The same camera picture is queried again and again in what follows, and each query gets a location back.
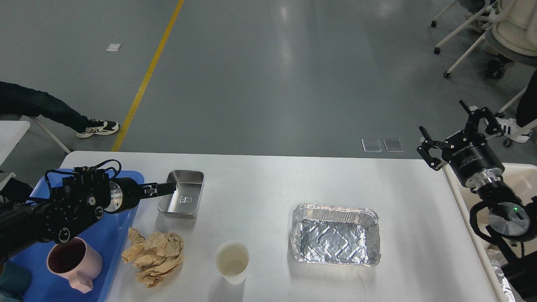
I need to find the stainless steel rectangular tin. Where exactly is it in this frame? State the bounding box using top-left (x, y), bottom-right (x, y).
top-left (157, 170), bottom-right (204, 219)

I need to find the aluminium foil tray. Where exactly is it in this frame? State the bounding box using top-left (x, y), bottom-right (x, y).
top-left (289, 203), bottom-right (381, 267)

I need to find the blue plastic tray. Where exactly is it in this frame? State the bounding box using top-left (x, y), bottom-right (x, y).
top-left (0, 169), bottom-right (145, 302)

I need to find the left floor plate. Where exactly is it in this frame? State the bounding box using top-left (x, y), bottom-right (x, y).
top-left (361, 138), bottom-right (383, 153)

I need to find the right floor plate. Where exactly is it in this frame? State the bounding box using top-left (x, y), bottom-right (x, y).
top-left (382, 138), bottom-right (404, 153)

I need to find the pink ribbed mug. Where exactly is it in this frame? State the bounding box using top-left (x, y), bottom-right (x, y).
top-left (46, 237), bottom-right (104, 294)

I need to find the grey chair left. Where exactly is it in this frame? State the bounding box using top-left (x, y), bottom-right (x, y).
top-left (0, 114), bottom-right (74, 154)

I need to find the black white beige sneaker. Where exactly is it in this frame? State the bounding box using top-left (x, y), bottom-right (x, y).
top-left (76, 119), bottom-right (120, 139)

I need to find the white paper cup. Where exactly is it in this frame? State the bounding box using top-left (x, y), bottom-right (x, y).
top-left (214, 241), bottom-right (250, 285)

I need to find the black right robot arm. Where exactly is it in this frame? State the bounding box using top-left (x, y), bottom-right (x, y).
top-left (417, 101), bottom-right (537, 302)

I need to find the white striped sneaker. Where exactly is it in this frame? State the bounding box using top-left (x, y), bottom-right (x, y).
top-left (495, 117), bottom-right (533, 143)

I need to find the white office chair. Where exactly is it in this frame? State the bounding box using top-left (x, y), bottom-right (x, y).
top-left (433, 0), bottom-right (537, 78)

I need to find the crumpled brown paper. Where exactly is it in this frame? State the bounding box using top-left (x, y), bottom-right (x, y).
top-left (121, 227), bottom-right (185, 288)

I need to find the floor plate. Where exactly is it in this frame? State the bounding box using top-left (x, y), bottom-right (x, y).
top-left (361, 138), bottom-right (383, 153)
top-left (382, 138), bottom-right (404, 153)

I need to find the standing person black trouser leg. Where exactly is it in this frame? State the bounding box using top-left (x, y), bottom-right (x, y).
top-left (516, 77), bottom-right (537, 128)

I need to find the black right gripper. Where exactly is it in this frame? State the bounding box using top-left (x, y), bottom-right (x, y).
top-left (417, 99), bottom-right (506, 188)

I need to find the cream plastic bin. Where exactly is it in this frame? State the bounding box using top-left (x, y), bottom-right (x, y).
top-left (442, 163), bottom-right (537, 302)

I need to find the white side table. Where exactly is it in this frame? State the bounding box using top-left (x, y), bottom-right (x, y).
top-left (0, 120), bottom-right (30, 165)

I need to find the seated person dark jeans leg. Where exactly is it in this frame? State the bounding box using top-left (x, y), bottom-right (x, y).
top-left (0, 82), bottom-right (91, 132)

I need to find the foil tray in bin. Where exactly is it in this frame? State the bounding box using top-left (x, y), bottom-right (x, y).
top-left (486, 249), bottom-right (516, 302)

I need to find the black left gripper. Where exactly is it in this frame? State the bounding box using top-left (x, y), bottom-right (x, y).
top-left (105, 177), bottom-right (177, 214)

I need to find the white floor tag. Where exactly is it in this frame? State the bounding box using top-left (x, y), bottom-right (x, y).
top-left (105, 43), bottom-right (122, 52)

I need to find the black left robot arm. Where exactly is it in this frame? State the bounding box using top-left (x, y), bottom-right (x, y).
top-left (0, 160), bottom-right (176, 263)

